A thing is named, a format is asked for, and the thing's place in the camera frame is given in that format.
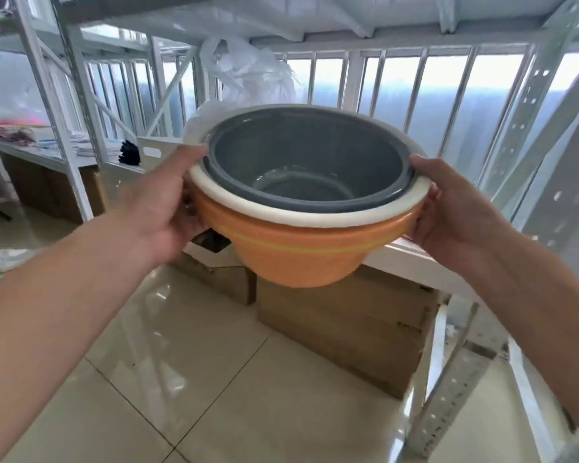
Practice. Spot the person's right hand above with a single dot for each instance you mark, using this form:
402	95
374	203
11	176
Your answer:
458	221

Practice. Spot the person's left hand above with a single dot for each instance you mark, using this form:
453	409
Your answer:
152	212

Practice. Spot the person's right thumb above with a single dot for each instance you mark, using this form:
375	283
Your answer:
427	169

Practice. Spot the person's left thumb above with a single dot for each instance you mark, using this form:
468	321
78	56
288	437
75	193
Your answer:
186	159

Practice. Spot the orange plastic basin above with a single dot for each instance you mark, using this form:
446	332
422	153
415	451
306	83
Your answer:
294	250

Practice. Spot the person's right forearm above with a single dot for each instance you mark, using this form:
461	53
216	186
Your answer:
550	313

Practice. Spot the person's left forearm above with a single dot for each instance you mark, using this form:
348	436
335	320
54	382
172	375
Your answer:
43	332

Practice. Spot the black bundle of items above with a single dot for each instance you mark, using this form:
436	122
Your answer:
128	153

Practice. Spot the white window railing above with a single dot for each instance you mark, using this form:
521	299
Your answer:
400	96

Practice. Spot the clear plastic bag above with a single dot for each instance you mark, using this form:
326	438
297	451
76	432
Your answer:
251	77

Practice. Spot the white metal shelving rack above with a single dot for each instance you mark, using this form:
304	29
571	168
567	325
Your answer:
526	115
53	115

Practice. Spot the small brown cardboard box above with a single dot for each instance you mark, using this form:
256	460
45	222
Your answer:
217	272

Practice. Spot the grey plastic basin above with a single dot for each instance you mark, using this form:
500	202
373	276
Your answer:
309	163

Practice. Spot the large brown cardboard box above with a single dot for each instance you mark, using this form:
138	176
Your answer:
357	327

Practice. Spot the pile of colourful papers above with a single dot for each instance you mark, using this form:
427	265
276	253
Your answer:
14	130

